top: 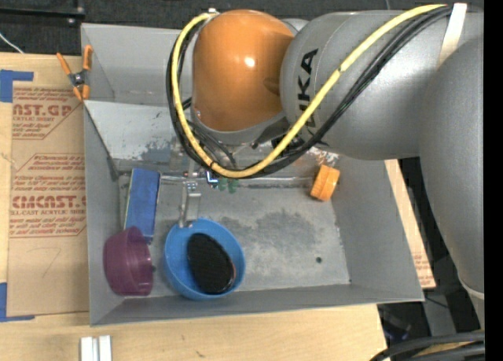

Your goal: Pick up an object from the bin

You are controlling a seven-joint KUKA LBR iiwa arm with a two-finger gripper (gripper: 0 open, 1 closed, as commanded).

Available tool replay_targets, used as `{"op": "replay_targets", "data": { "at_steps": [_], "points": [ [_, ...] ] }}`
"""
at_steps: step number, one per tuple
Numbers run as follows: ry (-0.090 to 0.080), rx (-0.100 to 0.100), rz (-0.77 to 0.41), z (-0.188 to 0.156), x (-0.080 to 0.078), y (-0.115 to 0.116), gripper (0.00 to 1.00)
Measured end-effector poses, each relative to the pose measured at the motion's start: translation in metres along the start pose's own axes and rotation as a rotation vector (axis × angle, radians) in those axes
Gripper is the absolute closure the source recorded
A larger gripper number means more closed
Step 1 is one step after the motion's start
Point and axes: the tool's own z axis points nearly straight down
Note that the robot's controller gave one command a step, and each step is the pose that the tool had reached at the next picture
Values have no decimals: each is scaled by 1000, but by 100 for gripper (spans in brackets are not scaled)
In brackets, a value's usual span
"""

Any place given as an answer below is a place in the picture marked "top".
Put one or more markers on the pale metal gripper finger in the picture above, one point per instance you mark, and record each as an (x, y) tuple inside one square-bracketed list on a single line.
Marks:
[(182, 210), (192, 204)]

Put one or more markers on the blue flat block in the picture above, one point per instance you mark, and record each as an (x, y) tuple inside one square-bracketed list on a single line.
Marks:
[(142, 202)]

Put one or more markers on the blue bowl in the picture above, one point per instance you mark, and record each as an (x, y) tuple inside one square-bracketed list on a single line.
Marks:
[(177, 261)]

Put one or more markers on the black oval object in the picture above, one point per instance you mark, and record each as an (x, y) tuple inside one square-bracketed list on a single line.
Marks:
[(210, 263)]

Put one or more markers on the purple cup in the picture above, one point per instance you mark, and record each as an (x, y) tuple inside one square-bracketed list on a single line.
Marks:
[(127, 261)]

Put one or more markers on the grey metal bin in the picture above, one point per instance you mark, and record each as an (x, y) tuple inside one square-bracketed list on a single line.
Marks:
[(283, 233)]

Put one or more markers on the orange ridged disc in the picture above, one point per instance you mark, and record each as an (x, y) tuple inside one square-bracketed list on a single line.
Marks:
[(324, 182)]

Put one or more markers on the brown cardboard board red print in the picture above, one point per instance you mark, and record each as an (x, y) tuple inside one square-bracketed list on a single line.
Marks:
[(47, 265)]

